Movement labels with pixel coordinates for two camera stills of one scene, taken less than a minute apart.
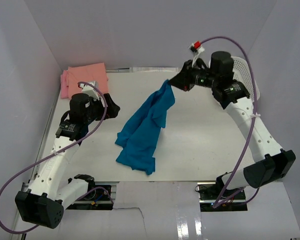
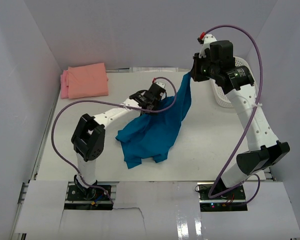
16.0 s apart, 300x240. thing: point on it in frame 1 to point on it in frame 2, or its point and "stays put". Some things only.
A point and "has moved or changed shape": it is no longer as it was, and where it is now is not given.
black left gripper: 112,109 to 152,113
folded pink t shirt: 64,84 stays put
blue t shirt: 140,136 has moved or changed shape
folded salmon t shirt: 95,73 stays put
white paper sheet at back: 153,69 stays put
